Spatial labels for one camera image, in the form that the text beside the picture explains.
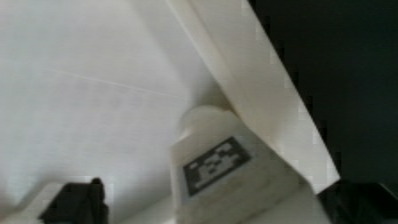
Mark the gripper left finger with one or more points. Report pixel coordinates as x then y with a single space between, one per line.
68 204

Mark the white table leg with tag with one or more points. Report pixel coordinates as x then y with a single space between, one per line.
237 186

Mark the white square tabletop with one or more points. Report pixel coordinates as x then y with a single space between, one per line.
112 63

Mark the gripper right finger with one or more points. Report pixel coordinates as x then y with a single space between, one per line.
359 203

